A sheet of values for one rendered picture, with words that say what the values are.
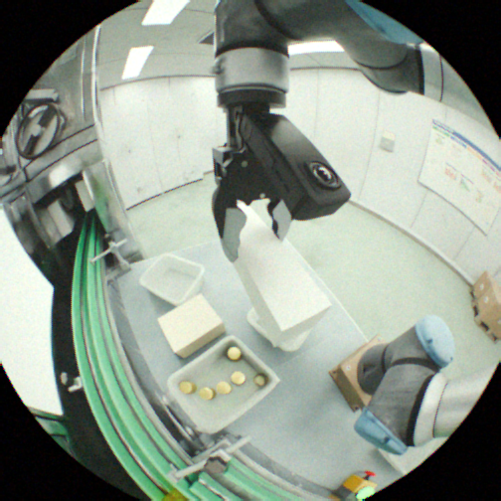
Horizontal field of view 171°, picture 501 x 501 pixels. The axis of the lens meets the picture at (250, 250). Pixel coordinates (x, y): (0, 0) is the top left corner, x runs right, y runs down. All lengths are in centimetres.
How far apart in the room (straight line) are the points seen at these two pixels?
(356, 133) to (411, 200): 151
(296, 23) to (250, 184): 16
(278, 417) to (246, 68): 62
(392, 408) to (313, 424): 30
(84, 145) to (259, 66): 71
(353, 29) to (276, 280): 24
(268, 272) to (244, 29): 25
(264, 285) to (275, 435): 44
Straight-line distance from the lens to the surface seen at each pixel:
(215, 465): 28
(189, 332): 48
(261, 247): 22
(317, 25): 17
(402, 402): 29
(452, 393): 28
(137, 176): 360
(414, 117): 344
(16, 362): 46
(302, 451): 57
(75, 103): 85
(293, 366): 52
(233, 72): 17
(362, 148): 341
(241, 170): 16
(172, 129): 373
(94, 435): 57
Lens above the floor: 126
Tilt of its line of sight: 43 degrees down
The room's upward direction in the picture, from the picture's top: straight up
